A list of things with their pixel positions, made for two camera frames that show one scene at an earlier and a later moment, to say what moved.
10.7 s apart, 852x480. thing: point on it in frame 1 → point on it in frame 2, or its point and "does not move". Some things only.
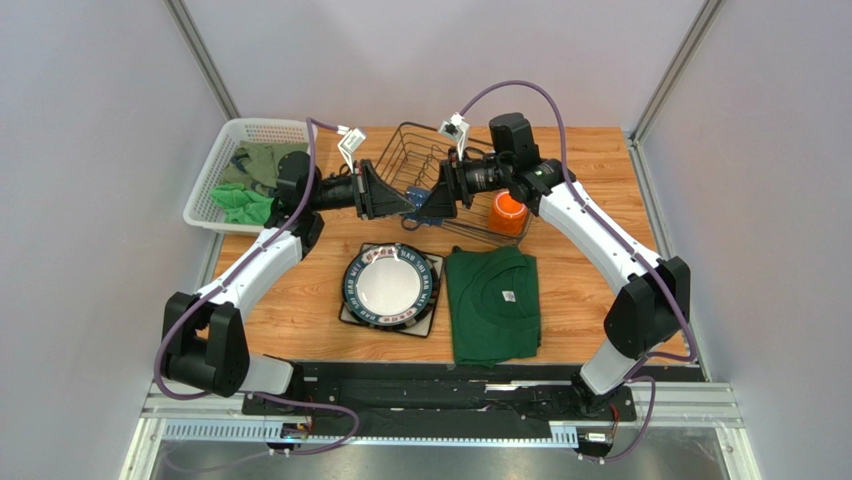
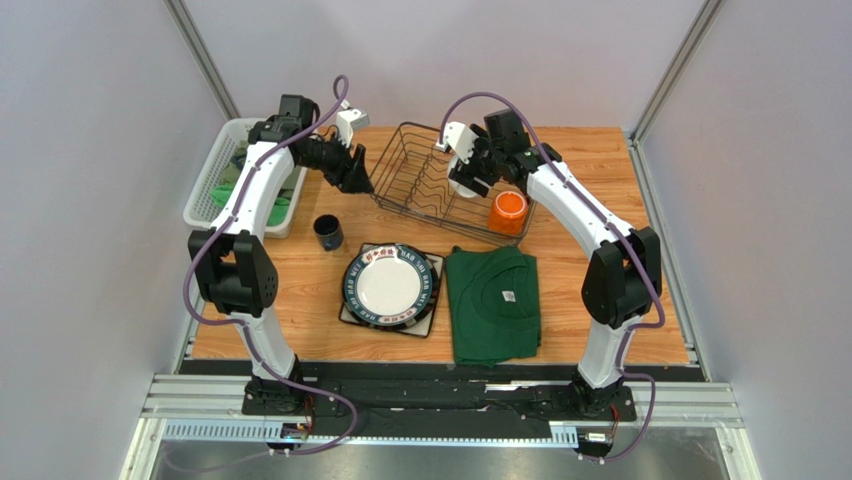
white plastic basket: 200,209 does not move
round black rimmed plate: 425,312 does not move
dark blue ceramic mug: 412,220 → 328,231
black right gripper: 449,183 → 476,172
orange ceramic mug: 507,216 does not move
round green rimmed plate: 387,285 does not move
